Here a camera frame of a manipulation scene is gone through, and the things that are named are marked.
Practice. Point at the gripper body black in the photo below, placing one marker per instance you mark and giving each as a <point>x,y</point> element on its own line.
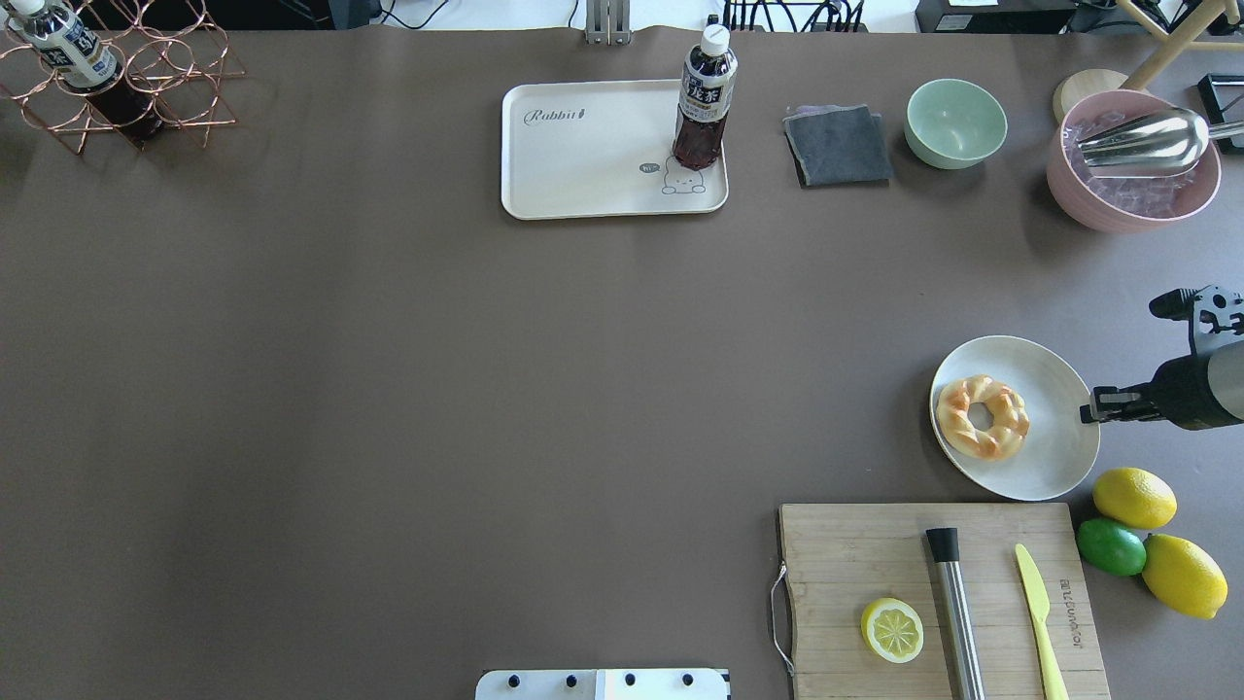
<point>1178,391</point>

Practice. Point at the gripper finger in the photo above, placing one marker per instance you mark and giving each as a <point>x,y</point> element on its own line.
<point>1118,404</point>

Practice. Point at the braided donut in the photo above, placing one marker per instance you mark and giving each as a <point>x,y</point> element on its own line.
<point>983,418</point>

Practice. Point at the white plate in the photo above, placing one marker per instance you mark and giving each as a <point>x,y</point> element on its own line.
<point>1059,452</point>

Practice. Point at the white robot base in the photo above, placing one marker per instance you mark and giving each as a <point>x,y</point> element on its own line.
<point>611,683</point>

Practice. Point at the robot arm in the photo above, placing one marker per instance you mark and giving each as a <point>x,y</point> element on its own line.
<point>1226,377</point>

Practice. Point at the dark tea bottle on tray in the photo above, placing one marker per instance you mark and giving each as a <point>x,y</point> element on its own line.
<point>708,75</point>

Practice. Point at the cream rabbit tray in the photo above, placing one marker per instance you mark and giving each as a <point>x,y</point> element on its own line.
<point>582,150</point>

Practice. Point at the yellow lemon upper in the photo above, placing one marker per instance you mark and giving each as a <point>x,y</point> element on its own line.
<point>1136,498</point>

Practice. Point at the yellow lemon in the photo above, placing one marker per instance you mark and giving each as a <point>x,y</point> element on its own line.
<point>1184,577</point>
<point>1136,498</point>

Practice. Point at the green lime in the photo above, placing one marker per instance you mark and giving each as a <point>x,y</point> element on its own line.
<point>1110,546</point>

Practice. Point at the yellow lemon lower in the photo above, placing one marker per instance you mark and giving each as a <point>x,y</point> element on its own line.
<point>1184,577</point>

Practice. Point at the pink bowl with ice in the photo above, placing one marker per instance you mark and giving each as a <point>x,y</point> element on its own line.
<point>1123,205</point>

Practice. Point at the clear ice cubes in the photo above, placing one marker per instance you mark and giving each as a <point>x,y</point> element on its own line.
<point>1156,166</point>

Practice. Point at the steel muddler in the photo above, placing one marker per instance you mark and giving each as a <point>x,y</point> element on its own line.
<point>966,669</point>

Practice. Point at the metal scoop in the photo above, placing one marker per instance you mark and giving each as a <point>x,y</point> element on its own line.
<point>1166,143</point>

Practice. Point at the yellow plastic knife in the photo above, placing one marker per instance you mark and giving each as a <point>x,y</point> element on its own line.
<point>1039,605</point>

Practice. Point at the wooden cutting board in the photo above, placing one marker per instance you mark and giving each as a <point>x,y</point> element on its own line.
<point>840,557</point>

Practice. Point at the lemon half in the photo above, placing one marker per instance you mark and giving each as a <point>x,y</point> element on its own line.
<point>892,630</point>

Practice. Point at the round wooden lid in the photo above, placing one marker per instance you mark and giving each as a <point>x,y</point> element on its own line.
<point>1083,84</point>

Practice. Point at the green bowl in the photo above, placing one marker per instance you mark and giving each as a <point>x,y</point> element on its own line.
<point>953,124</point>

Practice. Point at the wooden stand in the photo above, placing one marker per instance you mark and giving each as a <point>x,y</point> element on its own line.
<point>1184,38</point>

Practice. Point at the grey folded cloth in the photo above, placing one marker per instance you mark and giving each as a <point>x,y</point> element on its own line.
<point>837,145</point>

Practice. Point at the bottle in rack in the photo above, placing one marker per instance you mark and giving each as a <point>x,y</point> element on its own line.
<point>86,66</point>

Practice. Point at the metal bracket at table edge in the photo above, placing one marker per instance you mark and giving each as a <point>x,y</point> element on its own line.
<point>608,22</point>

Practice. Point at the copper wire bottle rack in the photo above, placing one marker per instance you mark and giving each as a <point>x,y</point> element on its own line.
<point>173,52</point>

